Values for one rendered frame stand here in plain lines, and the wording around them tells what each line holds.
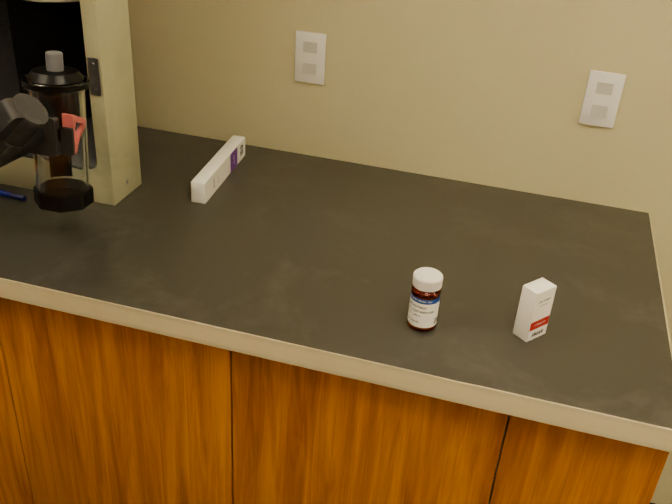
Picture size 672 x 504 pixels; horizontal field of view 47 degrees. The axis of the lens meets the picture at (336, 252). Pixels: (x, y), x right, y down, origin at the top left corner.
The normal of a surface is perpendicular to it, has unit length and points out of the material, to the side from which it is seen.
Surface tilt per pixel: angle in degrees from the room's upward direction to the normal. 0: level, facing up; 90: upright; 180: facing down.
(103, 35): 90
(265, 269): 0
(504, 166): 90
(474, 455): 90
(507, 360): 0
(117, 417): 90
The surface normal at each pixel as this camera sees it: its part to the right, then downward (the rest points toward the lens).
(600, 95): -0.28, 0.47
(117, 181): 0.96, 0.19
